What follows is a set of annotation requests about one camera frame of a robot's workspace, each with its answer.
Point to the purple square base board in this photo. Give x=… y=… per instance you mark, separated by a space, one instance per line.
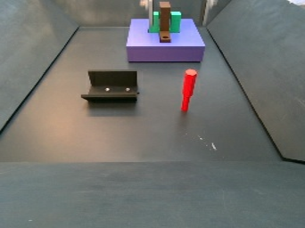
x=144 y=47

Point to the brown L-shaped block with hole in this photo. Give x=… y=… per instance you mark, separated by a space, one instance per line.
x=164 y=22

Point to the green block right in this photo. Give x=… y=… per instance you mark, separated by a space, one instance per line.
x=174 y=22

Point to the black angle bracket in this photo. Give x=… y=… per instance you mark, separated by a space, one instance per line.
x=112 y=85

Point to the green block left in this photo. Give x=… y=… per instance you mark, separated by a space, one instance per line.
x=154 y=26

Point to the green block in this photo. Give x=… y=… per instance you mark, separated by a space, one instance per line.
x=174 y=22
x=154 y=26

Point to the red cylindrical peg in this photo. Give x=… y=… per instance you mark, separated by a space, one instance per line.
x=189 y=83

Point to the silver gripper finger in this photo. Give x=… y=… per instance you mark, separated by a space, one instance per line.
x=209 y=8
x=149 y=5

